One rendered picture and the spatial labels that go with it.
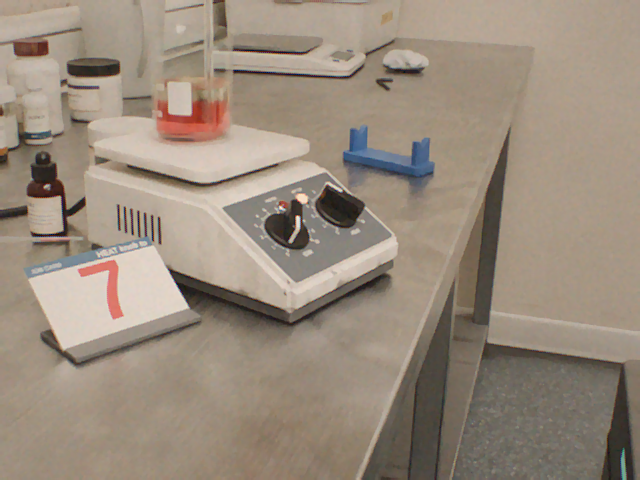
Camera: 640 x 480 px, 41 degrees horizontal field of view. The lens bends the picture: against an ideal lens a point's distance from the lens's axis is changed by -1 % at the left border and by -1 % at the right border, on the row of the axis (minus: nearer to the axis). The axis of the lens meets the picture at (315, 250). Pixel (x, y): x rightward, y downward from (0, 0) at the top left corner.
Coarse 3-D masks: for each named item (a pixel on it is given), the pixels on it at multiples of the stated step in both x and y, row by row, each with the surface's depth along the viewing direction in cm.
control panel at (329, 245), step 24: (288, 192) 60; (312, 192) 62; (240, 216) 56; (264, 216) 57; (312, 216) 60; (360, 216) 62; (264, 240) 55; (312, 240) 58; (336, 240) 59; (360, 240) 60; (384, 240) 62; (288, 264) 55; (312, 264) 56
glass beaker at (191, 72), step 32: (160, 32) 63; (192, 32) 64; (224, 32) 63; (160, 64) 60; (192, 64) 59; (224, 64) 61; (160, 96) 61; (192, 96) 60; (224, 96) 62; (160, 128) 62; (192, 128) 61; (224, 128) 62
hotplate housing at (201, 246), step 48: (96, 192) 62; (144, 192) 59; (192, 192) 57; (240, 192) 58; (96, 240) 64; (192, 240) 57; (240, 240) 55; (240, 288) 56; (288, 288) 54; (336, 288) 58
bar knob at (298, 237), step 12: (300, 204) 57; (276, 216) 57; (288, 216) 56; (300, 216) 56; (276, 228) 56; (288, 228) 55; (300, 228) 55; (276, 240) 56; (288, 240) 55; (300, 240) 56
